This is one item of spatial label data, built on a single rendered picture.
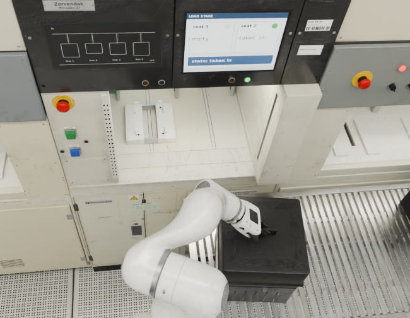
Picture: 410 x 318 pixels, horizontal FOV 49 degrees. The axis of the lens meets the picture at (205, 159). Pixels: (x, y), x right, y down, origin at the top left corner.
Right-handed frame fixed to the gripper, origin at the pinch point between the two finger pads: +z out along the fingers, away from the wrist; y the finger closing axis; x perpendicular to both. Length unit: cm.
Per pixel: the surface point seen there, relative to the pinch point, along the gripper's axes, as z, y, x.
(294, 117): -8.7, 31.6, -21.6
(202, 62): -47, 32, -13
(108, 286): 32, 18, 121
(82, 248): 4, 26, 108
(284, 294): 24.0, -13.8, 8.0
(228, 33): -50, 33, -25
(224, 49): -46, 33, -21
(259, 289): 14.7, -13.8, 12.5
